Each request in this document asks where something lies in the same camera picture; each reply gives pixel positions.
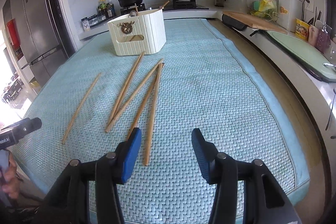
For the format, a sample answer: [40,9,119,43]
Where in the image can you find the person left hand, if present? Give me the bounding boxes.
[2,152,21,200]

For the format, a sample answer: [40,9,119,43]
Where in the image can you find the light blue woven mat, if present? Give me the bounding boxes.
[13,19,310,223]

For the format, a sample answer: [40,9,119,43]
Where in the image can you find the grey refrigerator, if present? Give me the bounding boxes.
[3,0,75,86]

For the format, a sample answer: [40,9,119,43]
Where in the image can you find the spice jar rack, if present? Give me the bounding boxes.
[81,14,106,31]

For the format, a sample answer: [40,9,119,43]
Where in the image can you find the black padded cushion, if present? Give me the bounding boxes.
[222,14,247,31]

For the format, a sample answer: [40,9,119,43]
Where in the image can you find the white ribbed utensil holder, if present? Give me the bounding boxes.
[108,9,166,56]

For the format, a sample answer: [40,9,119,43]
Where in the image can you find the wooden cutting board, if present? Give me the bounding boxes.
[223,11,288,35]

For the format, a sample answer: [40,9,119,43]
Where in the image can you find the green cutting board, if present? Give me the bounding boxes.
[264,31,335,83]

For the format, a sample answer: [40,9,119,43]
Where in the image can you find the sauce bottles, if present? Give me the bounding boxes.
[97,0,116,20]

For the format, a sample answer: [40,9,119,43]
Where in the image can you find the black gas stove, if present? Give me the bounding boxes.
[120,0,209,15]

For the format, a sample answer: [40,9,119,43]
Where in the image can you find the yellow instant noodle cup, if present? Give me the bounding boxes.
[295,19,310,42]

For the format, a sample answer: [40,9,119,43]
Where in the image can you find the yellow green sponge bag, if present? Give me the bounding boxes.
[247,0,278,22]

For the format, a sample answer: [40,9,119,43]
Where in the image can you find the metal spoon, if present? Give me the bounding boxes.
[129,10,137,17]

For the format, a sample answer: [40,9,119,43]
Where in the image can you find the purple soap dispenser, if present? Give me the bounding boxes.
[315,23,332,54]

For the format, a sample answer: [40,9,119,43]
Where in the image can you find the pink cup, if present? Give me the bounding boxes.
[308,25,319,47]

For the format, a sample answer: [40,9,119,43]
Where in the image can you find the white knife block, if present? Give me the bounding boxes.
[277,0,302,32]

